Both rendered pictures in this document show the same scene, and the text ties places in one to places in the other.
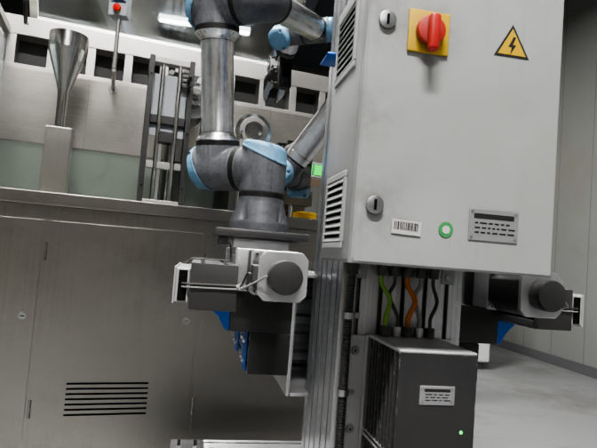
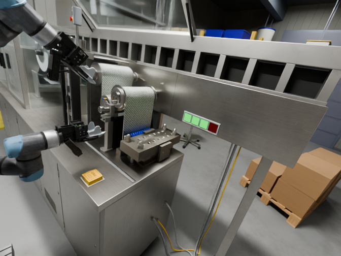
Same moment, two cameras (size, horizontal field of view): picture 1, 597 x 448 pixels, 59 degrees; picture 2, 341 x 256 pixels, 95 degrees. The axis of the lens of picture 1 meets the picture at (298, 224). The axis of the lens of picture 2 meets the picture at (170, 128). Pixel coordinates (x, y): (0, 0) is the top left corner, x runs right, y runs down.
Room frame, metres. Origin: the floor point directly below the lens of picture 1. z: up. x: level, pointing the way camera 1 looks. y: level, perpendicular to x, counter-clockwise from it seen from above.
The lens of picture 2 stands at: (1.86, -0.69, 1.49)
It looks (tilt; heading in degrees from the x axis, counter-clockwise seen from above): 22 degrees down; 53
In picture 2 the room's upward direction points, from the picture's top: 11 degrees clockwise
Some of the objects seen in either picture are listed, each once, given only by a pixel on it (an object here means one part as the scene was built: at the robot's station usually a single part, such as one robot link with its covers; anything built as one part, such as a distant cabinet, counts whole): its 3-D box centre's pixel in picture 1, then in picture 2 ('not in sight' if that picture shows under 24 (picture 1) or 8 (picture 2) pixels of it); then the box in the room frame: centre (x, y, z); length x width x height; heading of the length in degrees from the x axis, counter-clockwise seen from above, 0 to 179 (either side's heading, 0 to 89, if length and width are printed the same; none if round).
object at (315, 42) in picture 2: not in sight; (316, 48); (7.78, 1.31, 2.61); 0.51 x 0.43 x 0.29; 100
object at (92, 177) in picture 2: (304, 216); (92, 177); (1.95, -0.02, 0.91); 0.07 x 0.07 x 0.02; 20
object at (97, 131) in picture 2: not in sight; (97, 131); (1.99, 0.07, 1.12); 0.09 x 0.03 x 0.06; 10
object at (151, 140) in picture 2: (279, 200); (153, 141); (2.33, 0.09, 1.00); 0.40 x 0.16 x 0.06; 20
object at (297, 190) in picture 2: not in sight; (294, 172); (4.59, -0.21, 0.36); 1.22 x 0.87 x 0.72; 3
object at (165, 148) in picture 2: not in sight; (164, 151); (2.38, 0.01, 0.96); 0.10 x 0.03 x 0.11; 20
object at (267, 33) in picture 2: not in sight; (262, 40); (7.47, 2.75, 2.72); 0.53 x 0.52 x 0.64; 100
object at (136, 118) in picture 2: not in sight; (138, 120); (2.26, 0.19, 1.11); 0.23 x 0.01 x 0.18; 20
